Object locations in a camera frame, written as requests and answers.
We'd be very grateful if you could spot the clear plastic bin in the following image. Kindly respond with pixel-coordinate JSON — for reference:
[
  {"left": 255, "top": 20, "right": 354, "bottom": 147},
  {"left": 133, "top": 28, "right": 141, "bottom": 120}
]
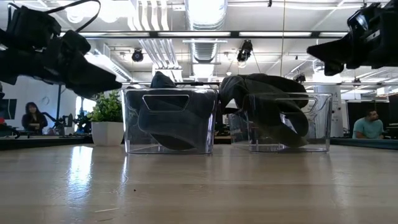
[
  {"left": 229, "top": 92, "right": 333, "bottom": 153},
  {"left": 123, "top": 88, "right": 218, "bottom": 156}
]

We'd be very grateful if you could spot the silver ventilation duct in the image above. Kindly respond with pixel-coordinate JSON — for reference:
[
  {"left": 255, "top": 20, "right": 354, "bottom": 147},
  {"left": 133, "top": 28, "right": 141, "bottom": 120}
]
[{"left": 185, "top": 0, "right": 228, "bottom": 63}]

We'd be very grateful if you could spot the white round column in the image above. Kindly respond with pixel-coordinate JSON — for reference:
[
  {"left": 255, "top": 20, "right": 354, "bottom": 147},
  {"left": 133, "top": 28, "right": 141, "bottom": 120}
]
[{"left": 313, "top": 85, "right": 345, "bottom": 138}]

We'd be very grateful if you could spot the dark cap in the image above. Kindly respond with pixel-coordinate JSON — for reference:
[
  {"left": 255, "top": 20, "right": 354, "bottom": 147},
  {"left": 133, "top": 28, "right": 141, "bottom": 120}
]
[
  {"left": 245, "top": 73, "right": 310, "bottom": 108},
  {"left": 248, "top": 102, "right": 310, "bottom": 149},
  {"left": 137, "top": 71, "right": 216, "bottom": 151},
  {"left": 219, "top": 75, "right": 280, "bottom": 119}
]

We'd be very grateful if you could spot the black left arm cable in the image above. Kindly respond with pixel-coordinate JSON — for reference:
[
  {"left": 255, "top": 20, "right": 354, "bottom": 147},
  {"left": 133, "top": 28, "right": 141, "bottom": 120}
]
[{"left": 46, "top": 0, "right": 102, "bottom": 34}]

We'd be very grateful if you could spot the small potted green plant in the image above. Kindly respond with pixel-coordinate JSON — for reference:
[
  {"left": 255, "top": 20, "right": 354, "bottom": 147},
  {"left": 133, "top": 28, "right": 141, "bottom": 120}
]
[{"left": 86, "top": 90, "right": 124, "bottom": 147}]

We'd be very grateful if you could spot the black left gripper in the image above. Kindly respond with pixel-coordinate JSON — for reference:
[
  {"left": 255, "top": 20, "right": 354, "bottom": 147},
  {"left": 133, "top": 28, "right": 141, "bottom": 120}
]
[{"left": 0, "top": 29, "right": 123, "bottom": 100}]

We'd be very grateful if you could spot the black track spotlight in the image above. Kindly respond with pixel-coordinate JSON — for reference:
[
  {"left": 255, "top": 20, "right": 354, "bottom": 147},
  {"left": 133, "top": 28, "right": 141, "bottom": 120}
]
[
  {"left": 131, "top": 48, "right": 145, "bottom": 63},
  {"left": 236, "top": 39, "right": 254, "bottom": 63}
]

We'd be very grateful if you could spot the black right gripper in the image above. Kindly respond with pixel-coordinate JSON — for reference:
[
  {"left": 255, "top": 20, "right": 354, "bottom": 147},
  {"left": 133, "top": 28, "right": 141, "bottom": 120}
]
[{"left": 306, "top": 1, "right": 398, "bottom": 77}]

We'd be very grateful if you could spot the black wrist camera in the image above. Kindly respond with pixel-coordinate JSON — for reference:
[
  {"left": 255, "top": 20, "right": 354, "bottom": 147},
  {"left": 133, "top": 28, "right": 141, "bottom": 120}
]
[
  {"left": 346, "top": 2, "right": 382, "bottom": 35},
  {"left": 7, "top": 5, "right": 62, "bottom": 47}
]

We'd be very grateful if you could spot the person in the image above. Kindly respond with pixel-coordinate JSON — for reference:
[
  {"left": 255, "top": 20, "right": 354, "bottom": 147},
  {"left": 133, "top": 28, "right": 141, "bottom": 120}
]
[
  {"left": 21, "top": 101, "right": 49, "bottom": 135},
  {"left": 352, "top": 109, "right": 386, "bottom": 140}
]

